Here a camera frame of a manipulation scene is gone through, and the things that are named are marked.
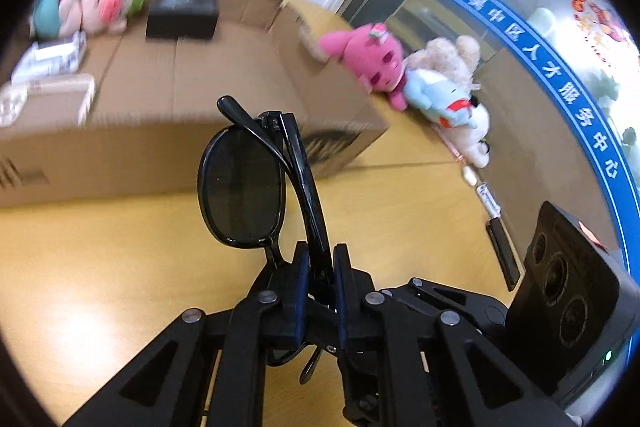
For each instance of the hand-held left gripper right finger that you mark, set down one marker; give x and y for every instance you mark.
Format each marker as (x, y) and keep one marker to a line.
(341, 292)

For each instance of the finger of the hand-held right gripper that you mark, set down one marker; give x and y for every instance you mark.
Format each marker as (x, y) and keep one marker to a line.
(450, 299)

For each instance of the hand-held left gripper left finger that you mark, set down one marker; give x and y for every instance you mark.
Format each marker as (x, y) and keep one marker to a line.
(300, 292)

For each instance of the black sunglasses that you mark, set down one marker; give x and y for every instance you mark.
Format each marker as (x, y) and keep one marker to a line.
(240, 187)

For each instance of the brown cardboard box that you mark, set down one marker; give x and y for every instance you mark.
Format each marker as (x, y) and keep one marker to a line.
(150, 147)

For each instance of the flat black device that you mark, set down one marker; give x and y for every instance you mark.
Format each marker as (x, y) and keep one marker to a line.
(504, 254)

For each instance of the white and silver small device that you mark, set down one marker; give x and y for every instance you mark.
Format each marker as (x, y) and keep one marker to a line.
(489, 201)

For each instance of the white earbuds case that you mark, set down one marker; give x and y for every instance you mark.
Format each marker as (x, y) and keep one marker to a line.
(470, 176)

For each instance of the pink transparent pen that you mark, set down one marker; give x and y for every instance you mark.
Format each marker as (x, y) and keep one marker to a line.
(452, 149)

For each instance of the white plush toy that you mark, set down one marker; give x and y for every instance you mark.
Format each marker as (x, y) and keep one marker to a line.
(472, 137)

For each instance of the blue plush toy red collar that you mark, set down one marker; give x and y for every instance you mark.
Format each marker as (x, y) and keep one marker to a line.
(435, 99)

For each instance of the pink bear plush toy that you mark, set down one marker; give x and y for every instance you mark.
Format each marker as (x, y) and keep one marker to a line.
(370, 57)

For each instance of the blue window banner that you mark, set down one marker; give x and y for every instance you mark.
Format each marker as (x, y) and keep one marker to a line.
(545, 72)

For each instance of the cream fluffy rabbit plush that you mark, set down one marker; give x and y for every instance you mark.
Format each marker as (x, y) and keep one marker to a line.
(445, 54)

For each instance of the red window sticker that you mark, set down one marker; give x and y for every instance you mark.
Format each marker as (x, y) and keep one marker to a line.
(597, 19)

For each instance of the small black box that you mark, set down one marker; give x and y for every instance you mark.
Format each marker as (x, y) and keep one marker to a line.
(182, 16)

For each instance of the clear plastic package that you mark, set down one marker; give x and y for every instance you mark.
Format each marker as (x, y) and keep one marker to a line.
(50, 99)

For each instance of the white printed packet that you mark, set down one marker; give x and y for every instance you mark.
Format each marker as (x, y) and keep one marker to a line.
(50, 57)

